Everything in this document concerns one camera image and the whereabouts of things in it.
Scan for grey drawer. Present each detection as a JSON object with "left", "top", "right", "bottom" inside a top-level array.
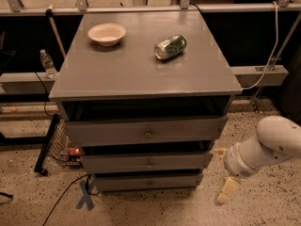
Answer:
[
  {"left": 94, "top": 172, "right": 203, "bottom": 192},
  {"left": 66, "top": 116, "right": 228, "bottom": 147},
  {"left": 82, "top": 152, "right": 212, "bottom": 173}
]

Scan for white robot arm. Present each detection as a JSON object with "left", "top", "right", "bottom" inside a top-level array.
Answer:
[{"left": 211, "top": 116, "right": 301, "bottom": 205}]

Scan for grey top drawer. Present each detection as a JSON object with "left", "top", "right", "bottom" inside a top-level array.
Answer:
[{"left": 66, "top": 116, "right": 228, "bottom": 147}]

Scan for grey drawer cabinet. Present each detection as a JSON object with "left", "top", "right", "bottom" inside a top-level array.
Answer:
[{"left": 50, "top": 11, "right": 242, "bottom": 181}]

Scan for grey bottom drawer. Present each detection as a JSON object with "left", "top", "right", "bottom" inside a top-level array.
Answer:
[{"left": 94, "top": 172, "right": 203, "bottom": 192}]

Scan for green soda can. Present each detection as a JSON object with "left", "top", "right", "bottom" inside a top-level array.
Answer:
[{"left": 154, "top": 35, "right": 187, "bottom": 60}]

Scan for blue tape cross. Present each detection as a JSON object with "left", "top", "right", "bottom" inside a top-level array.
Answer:
[{"left": 76, "top": 181, "right": 94, "bottom": 211}]

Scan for orange small object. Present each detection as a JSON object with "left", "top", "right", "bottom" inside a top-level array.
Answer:
[{"left": 68, "top": 147, "right": 81, "bottom": 162}]

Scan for metal railing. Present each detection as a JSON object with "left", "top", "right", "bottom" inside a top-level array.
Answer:
[{"left": 0, "top": 0, "right": 301, "bottom": 17}]

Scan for white bowl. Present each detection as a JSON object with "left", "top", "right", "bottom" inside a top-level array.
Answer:
[{"left": 87, "top": 24, "right": 126, "bottom": 47}]

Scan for black mesh rack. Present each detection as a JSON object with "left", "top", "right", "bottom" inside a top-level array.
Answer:
[{"left": 34, "top": 114, "right": 81, "bottom": 176}]

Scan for clear plastic water bottle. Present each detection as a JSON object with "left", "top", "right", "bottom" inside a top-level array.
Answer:
[{"left": 40, "top": 49, "right": 57, "bottom": 79}]

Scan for wooden stick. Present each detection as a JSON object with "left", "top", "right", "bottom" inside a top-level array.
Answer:
[{"left": 45, "top": 4, "right": 66, "bottom": 59}]

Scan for black floor cable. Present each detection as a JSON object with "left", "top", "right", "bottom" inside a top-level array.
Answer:
[{"left": 41, "top": 173, "right": 95, "bottom": 226}]

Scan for white cable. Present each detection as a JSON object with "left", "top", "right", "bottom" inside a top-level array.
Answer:
[{"left": 241, "top": 1, "right": 280, "bottom": 91}]

